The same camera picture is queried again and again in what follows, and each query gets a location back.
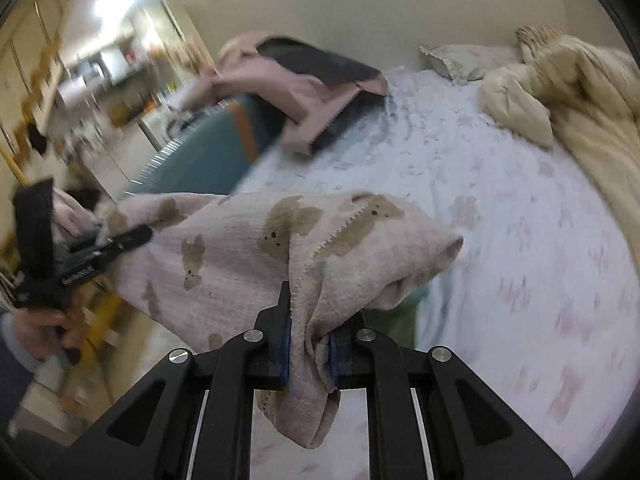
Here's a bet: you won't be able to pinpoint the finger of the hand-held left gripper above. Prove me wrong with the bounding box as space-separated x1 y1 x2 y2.
75 224 154 263
12 177 57 282

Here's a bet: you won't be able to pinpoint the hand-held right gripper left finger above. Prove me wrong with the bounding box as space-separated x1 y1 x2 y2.
47 280 293 480

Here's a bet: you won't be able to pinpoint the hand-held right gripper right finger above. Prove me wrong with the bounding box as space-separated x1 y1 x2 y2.
327 310 573 480

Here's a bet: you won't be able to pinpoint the pink bear print pants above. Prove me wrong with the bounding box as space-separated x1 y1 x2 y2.
50 187 466 451

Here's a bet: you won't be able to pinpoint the person's left hand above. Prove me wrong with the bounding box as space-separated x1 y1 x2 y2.
15 305 86 353

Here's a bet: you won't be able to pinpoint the folded olive green clothes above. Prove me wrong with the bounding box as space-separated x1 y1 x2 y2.
367 284 430 354

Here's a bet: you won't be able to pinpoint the wooden staircase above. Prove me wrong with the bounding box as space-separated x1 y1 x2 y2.
0 0 76 186

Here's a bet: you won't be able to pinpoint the black hanging cloth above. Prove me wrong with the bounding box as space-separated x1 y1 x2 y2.
25 122 49 154

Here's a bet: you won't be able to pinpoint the teal sofa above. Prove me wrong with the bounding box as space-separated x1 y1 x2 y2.
125 94 297 197

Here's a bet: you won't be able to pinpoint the pink coat with dark lining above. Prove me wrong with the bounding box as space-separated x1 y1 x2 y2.
177 30 391 157

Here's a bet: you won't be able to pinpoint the grey frilled pillow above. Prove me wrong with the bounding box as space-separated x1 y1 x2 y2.
419 42 523 86

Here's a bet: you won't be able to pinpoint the cream quilted duvet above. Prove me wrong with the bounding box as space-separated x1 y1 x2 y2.
479 27 640 263

